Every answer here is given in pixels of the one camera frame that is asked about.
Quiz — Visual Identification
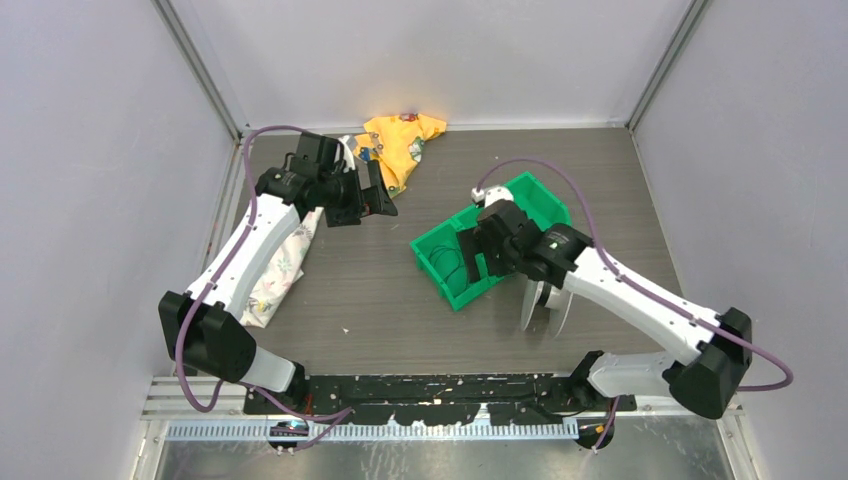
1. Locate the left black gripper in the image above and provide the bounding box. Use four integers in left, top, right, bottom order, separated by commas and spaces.
320, 160, 397, 228

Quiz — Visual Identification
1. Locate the thin dark wire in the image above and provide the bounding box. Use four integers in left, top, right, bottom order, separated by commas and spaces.
427, 245, 472, 297

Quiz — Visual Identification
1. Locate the clear plastic cable spool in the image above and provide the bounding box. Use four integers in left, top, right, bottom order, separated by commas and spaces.
519, 280, 573, 338

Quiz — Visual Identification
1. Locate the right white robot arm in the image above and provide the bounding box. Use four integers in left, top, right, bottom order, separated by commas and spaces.
457, 200, 753, 419

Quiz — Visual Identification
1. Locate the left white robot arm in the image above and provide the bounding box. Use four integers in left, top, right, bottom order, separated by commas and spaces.
158, 130, 398, 414

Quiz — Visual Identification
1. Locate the green three-compartment bin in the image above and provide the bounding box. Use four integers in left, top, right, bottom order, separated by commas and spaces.
410, 172, 571, 311

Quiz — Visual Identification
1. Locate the yellow printed cloth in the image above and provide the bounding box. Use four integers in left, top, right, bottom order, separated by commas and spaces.
351, 113, 448, 198

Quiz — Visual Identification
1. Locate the white floral cloth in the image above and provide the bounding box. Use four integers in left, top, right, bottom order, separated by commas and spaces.
240, 208, 324, 328

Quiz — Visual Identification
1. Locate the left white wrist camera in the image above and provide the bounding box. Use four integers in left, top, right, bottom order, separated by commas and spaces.
338, 135, 357, 172

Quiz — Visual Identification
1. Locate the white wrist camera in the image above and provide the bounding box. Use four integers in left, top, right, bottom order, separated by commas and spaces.
470, 185, 514, 208
338, 135, 357, 172

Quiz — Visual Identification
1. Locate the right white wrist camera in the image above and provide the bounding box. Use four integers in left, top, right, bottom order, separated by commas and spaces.
470, 185, 514, 208

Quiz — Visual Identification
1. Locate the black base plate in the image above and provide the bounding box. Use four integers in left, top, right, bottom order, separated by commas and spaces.
244, 373, 612, 426

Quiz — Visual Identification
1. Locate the slotted metal rail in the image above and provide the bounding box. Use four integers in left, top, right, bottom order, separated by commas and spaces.
165, 418, 579, 442

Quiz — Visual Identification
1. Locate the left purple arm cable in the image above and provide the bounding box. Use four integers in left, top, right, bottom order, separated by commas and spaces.
173, 125, 355, 452

